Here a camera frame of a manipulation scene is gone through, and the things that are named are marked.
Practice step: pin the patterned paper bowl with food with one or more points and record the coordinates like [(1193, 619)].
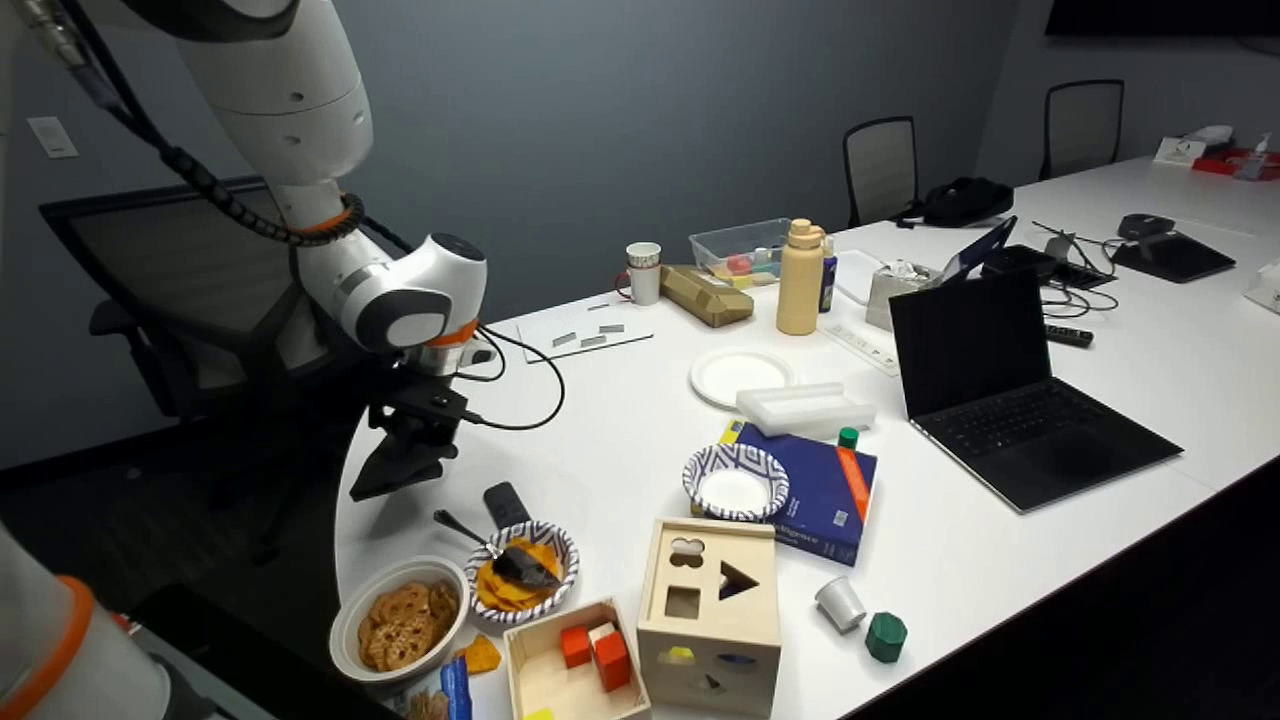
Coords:
[(521, 582)]

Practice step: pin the small black remote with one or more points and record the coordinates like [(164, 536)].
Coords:
[(505, 507)]

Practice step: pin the beige squeeze bottle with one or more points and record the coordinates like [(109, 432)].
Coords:
[(801, 280)]

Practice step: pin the red and white box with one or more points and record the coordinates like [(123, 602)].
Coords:
[(1233, 159)]

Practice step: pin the black bag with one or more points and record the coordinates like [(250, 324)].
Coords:
[(966, 203)]

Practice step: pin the green cylinder block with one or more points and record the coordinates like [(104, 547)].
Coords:
[(885, 637)]

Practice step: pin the empty patterned paper bowl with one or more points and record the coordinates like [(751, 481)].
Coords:
[(733, 481)]

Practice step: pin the thin black remote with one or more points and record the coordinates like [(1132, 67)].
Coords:
[(1068, 335)]

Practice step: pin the white round plate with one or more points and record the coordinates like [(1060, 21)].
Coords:
[(730, 378)]

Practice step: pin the white cylinder block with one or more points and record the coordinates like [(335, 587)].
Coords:
[(842, 602)]

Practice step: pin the metal spoon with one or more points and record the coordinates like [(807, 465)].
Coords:
[(502, 549)]

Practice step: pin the black computer mouse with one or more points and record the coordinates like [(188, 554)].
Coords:
[(1146, 225)]

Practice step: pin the white light switch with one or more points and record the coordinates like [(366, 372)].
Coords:
[(55, 139)]

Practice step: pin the white bowl of pretzels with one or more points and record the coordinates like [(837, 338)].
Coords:
[(403, 626)]

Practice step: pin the black wall screen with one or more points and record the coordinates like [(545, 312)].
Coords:
[(1160, 19)]

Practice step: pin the blue book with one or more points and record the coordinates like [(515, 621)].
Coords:
[(823, 493)]

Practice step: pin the blue orange snack packet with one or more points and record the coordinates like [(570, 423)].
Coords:
[(461, 683)]

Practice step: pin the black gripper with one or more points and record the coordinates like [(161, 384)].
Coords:
[(423, 409)]

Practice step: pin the red wooden block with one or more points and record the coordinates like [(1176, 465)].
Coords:
[(609, 659), (573, 645)]

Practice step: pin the wooden shape sorter cube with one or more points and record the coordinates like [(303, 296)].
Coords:
[(707, 606)]

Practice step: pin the small green block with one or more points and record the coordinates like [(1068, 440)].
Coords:
[(849, 432)]

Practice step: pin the clear plastic container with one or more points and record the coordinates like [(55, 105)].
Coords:
[(733, 245)]

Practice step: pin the black mesh office chair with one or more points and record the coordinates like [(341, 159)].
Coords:
[(174, 280)]

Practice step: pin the small white box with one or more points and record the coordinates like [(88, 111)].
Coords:
[(898, 296)]

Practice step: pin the white jar with red label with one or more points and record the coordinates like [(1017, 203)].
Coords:
[(642, 272)]

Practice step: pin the black flat pad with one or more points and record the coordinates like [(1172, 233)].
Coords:
[(1172, 256)]

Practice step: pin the shallow wooden tray box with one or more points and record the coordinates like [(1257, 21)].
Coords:
[(545, 684)]

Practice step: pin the open laptop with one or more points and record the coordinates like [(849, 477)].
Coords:
[(1013, 384)]

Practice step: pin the white flat board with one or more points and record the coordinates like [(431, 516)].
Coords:
[(625, 344)]

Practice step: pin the grey mesh office chair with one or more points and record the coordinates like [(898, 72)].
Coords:
[(881, 164), (1080, 125)]

